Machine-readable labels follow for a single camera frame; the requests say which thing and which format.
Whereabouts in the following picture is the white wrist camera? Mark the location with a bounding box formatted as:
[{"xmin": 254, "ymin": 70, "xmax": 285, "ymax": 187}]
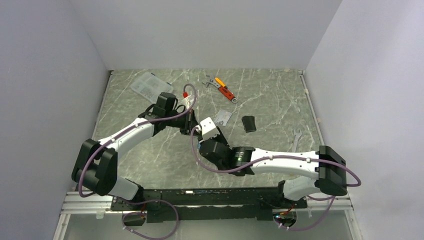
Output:
[
  {"xmin": 200, "ymin": 117, "xmax": 220, "ymax": 141},
  {"xmin": 182, "ymin": 92, "xmax": 193, "ymax": 102}
]

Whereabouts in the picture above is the silver open-end wrench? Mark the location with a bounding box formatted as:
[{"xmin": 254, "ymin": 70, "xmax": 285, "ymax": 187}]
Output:
[{"xmin": 291, "ymin": 129, "xmax": 303, "ymax": 153}]

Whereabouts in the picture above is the silver grey card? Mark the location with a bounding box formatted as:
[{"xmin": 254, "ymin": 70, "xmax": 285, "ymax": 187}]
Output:
[{"xmin": 214, "ymin": 109, "xmax": 232, "ymax": 127}]

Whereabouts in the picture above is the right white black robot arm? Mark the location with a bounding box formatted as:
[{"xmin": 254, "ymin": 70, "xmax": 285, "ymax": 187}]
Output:
[{"xmin": 199, "ymin": 135, "xmax": 348, "ymax": 208}]

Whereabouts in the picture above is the clear plastic organizer box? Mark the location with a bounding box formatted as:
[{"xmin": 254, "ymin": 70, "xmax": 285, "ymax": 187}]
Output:
[{"xmin": 130, "ymin": 72, "xmax": 174, "ymax": 103}]

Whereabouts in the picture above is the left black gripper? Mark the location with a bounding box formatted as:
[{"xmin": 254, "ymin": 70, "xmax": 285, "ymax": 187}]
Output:
[{"xmin": 165, "ymin": 108, "xmax": 205, "ymax": 137}]

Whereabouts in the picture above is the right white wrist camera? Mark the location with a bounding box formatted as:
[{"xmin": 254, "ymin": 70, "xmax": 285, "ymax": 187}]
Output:
[{"xmin": 200, "ymin": 117, "xmax": 220, "ymax": 141}]

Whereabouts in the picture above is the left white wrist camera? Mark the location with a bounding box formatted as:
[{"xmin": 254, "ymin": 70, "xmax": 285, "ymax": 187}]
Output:
[{"xmin": 182, "ymin": 92, "xmax": 193, "ymax": 102}]

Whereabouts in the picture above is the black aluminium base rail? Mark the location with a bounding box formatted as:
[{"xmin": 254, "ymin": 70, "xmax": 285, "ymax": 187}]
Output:
[{"xmin": 61, "ymin": 187, "xmax": 353, "ymax": 223}]

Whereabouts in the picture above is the black card case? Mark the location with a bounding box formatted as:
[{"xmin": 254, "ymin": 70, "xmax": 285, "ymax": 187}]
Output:
[{"xmin": 241, "ymin": 115, "xmax": 257, "ymax": 133}]

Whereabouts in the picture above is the red adjustable wrench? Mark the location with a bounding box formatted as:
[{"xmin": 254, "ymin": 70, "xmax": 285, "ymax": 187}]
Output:
[{"xmin": 202, "ymin": 74, "xmax": 238, "ymax": 104}]

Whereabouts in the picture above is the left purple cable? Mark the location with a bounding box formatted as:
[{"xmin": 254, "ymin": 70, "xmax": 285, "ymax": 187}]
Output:
[{"xmin": 78, "ymin": 83, "xmax": 198, "ymax": 240}]

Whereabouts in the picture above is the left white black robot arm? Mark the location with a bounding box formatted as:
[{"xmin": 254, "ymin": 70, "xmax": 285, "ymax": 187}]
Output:
[{"xmin": 71, "ymin": 92, "xmax": 198, "ymax": 210}]

